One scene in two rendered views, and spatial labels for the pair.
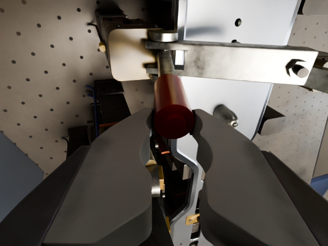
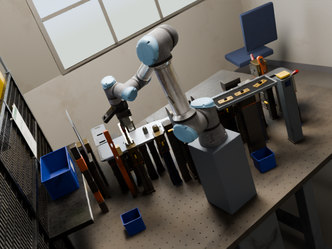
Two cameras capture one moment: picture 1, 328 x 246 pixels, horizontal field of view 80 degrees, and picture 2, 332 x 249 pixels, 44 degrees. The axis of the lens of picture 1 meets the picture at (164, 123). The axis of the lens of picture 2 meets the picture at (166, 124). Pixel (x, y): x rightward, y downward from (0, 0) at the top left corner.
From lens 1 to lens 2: 2.30 m
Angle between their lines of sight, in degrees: 47
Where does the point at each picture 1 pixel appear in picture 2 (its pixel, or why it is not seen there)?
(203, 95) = (142, 138)
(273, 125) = (149, 120)
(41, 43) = (163, 202)
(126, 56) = (131, 146)
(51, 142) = not seen: hidden behind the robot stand
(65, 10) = (149, 200)
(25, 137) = not seen: hidden behind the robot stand
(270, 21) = (121, 139)
